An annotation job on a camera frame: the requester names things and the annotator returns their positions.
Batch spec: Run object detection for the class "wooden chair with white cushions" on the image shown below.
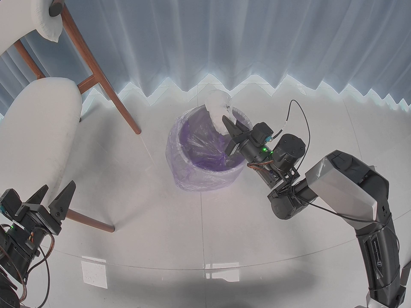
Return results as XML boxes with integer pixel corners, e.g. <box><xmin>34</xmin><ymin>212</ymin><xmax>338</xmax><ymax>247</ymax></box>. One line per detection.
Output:
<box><xmin>0</xmin><ymin>0</ymin><xmax>142</xmax><ymax>233</ymax></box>

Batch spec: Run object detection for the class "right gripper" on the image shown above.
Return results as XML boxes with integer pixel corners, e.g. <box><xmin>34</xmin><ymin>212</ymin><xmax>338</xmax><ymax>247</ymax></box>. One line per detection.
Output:
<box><xmin>222</xmin><ymin>116</ymin><xmax>273</xmax><ymax>163</ymax></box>

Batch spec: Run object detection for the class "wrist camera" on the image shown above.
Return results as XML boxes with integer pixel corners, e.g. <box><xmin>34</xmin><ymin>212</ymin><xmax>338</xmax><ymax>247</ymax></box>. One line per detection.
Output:
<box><xmin>253</xmin><ymin>122</ymin><xmax>274</xmax><ymax>144</ymax></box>
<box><xmin>0</xmin><ymin>189</ymin><xmax>24</xmax><ymax>219</ymax></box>

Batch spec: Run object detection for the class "pale blue curtain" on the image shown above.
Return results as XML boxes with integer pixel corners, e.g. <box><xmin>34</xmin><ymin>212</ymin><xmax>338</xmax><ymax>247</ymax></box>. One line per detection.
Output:
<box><xmin>0</xmin><ymin>0</ymin><xmax>411</xmax><ymax>113</ymax></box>

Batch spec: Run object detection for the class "purple plastic bag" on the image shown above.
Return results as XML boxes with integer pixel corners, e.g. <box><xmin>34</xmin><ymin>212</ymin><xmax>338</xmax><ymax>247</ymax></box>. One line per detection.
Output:
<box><xmin>165</xmin><ymin>106</ymin><xmax>252</xmax><ymax>192</ymax></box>

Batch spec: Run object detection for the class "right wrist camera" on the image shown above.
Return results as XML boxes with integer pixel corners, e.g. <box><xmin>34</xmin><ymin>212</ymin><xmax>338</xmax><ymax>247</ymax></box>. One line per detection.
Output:
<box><xmin>253</xmin><ymin>122</ymin><xmax>274</xmax><ymax>144</ymax></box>

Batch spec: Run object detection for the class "white trash bin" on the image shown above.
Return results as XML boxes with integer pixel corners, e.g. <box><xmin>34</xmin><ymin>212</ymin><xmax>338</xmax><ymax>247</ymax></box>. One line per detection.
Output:
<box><xmin>167</xmin><ymin>106</ymin><xmax>252</xmax><ymax>192</ymax></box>

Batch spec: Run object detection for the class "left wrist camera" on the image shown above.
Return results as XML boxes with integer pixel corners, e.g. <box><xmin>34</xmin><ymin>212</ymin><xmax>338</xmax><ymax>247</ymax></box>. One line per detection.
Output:
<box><xmin>0</xmin><ymin>189</ymin><xmax>24</xmax><ymax>219</ymax></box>

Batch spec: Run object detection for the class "black cable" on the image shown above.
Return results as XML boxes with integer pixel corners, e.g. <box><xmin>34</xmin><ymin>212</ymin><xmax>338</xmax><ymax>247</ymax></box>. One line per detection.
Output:
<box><xmin>282</xmin><ymin>100</ymin><xmax>387</xmax><ymax>228</ymax></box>
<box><xmin>19</xmin><ymin>254</ymin><xmax>52</xmax><ymax>308</ymax></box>

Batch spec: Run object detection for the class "white plastic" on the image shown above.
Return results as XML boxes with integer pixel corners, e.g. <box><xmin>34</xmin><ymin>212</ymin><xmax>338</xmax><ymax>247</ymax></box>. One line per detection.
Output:
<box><xmin>205</xmin><ymin>89</ymin><xmax>239</xmax><ymax>135</ymax></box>

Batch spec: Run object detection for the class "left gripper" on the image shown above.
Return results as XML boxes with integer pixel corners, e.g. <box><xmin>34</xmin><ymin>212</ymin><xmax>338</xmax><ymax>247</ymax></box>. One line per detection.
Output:
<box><xmin>6</xmin><ymin>181</ymin><xmax>77</xmax><ymax>259</ymax></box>

